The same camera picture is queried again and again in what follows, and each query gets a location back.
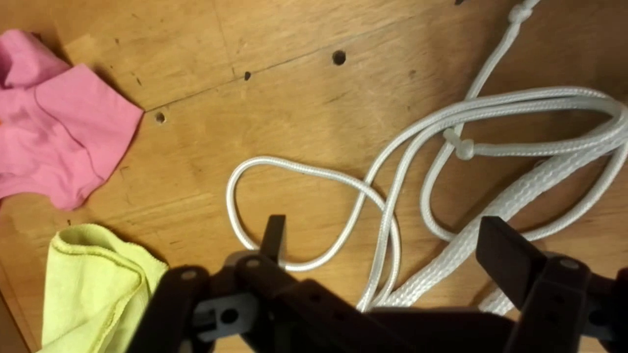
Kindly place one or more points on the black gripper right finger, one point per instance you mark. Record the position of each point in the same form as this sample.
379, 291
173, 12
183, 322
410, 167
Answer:
569, 306

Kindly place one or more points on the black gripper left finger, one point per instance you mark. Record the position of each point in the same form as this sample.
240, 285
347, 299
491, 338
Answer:
189, 306

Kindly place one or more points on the yellow towel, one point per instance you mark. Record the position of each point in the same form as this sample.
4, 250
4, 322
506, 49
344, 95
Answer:
90, 287

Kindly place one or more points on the hot pink cloth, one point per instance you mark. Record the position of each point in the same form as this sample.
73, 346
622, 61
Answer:
59, 130

